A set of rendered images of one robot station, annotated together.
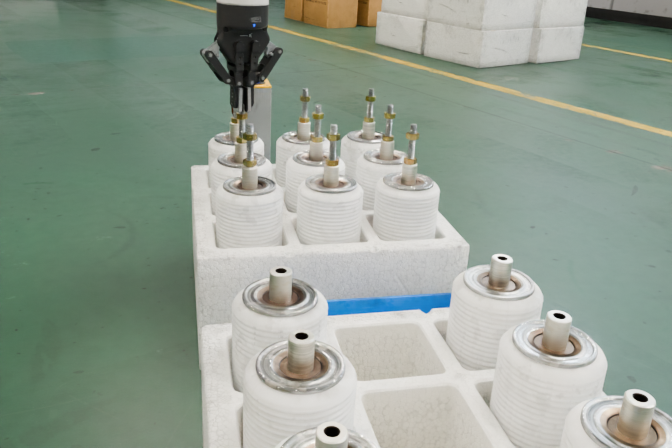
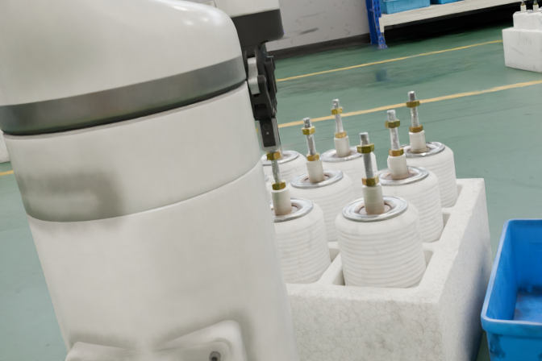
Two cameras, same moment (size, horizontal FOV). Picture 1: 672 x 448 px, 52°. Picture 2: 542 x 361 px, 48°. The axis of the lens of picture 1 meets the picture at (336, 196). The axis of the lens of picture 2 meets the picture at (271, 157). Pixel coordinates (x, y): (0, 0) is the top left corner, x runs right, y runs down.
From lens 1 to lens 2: 0.89 m
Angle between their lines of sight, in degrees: 47
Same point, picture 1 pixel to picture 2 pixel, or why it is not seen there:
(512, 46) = not seen: hidden behind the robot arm
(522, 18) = not seen: hidden behind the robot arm
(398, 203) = (444, 166)
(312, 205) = (421, 197)
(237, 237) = (414, 265)
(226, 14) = (261, 25)
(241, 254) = (443, 275)
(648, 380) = not seen: outside the picture
